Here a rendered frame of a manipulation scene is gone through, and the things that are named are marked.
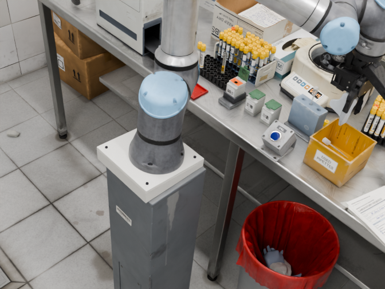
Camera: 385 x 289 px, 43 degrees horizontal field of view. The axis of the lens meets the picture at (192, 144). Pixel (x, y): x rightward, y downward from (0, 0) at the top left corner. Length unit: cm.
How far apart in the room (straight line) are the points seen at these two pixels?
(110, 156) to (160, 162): 14
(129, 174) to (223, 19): 79
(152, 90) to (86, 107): 177
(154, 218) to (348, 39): 67
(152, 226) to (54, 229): 105
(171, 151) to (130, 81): 145
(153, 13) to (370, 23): 80
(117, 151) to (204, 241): 104
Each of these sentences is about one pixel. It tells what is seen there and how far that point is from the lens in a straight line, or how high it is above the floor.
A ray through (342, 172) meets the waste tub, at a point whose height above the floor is 93.
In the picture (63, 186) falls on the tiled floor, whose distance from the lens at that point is 249.
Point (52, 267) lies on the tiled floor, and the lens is 222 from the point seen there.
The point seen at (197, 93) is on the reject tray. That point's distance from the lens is 160.
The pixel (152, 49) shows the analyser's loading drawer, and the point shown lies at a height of 92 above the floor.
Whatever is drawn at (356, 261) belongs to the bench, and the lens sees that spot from 205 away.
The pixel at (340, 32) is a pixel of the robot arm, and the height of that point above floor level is 138.
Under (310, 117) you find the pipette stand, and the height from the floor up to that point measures 95.
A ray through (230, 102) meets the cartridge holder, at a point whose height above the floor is 89.
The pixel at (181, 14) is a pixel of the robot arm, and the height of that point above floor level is 128.
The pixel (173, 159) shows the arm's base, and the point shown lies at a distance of 126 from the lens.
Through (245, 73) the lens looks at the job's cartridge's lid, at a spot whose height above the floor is 98.
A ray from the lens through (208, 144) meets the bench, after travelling 231.
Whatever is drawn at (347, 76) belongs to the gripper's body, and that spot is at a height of 118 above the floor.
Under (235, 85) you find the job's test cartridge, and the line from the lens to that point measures 153.
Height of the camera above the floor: 185
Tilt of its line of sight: 43 degrees down
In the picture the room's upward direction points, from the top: 6 degrees clockwise
